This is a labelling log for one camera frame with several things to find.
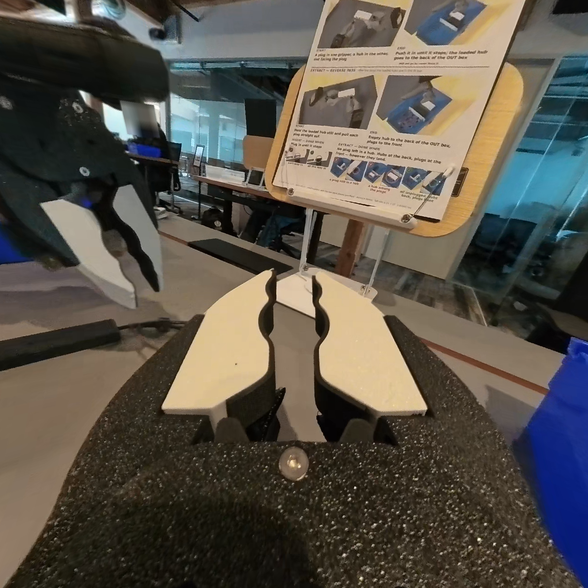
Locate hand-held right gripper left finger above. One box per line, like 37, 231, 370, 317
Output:
161, 268, 286, 433

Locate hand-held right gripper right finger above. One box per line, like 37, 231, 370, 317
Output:
312, 272, 430, 433

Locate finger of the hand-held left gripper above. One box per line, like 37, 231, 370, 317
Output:
39, 198, 139, 310
109, 183, 165, 294

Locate black backpack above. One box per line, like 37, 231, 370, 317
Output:
201, 207, 238, 237

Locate black office chair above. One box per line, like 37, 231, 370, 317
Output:
154, 140, 183, 217
241, 202, 306, 258

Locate wooden desk black legs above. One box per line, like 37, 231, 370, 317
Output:
192, 174, 324, 266

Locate black monitor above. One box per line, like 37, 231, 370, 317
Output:
245, 99, 277, 138

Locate printed instruction sheet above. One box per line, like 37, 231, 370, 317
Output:
272, 0, 526, 220

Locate black power cable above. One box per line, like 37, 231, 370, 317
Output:
117, 318, 189, 332

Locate black cable tray cover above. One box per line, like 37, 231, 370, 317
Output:
187, 238, 295, 275

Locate grey USB hub with cable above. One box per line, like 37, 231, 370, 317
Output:
0, 319, 122, 373

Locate brown wooden post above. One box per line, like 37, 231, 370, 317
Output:
342, 220, 369, 277

